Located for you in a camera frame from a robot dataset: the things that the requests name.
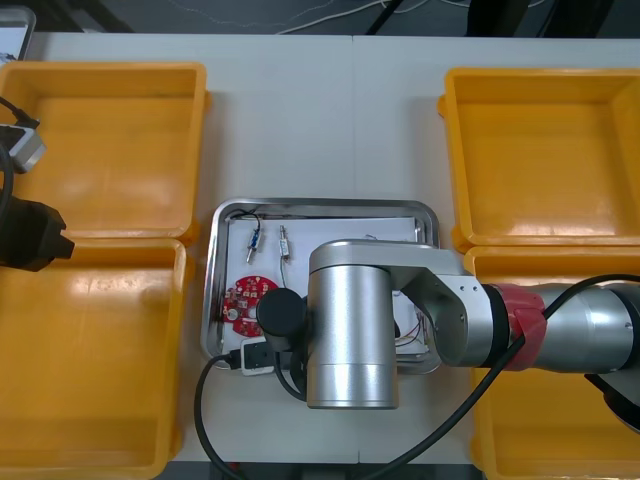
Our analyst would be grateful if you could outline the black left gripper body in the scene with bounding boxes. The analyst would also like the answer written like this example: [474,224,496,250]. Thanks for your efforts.
[0,197,69,274]

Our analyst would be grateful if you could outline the round red circuit board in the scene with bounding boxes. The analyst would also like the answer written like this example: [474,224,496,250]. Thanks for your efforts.
[223,273,281,340]

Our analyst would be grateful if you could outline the solenoid with blue label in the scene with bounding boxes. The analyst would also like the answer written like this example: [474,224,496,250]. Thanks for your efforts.
[234,212,265,265]

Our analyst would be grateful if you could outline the solenoid with white label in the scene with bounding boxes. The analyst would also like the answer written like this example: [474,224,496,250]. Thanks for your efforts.
[276,224,295,282]

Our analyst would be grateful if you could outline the red-black wire harness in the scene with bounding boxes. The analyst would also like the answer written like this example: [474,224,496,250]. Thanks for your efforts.
[393,308,432,352]

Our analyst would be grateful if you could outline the yellow-orange plastic bin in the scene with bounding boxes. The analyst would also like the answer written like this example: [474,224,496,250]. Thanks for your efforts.
[453,245,640,480]
[0,238,196,476]
[437,67,640,249]
[0,62,211,245]

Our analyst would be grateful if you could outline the small steel tray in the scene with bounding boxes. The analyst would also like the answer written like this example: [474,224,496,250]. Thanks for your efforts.
[0,7,39,64]

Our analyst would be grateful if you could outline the white paper sheet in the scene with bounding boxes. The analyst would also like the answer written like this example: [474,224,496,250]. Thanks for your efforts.
[222,214,429,359]

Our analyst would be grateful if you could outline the black stand leg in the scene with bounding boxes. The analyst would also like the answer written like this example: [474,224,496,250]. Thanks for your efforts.
[364,0,407,36]

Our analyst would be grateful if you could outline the thin white cable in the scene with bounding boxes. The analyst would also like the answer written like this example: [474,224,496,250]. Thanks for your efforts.
[164,0,469,36]

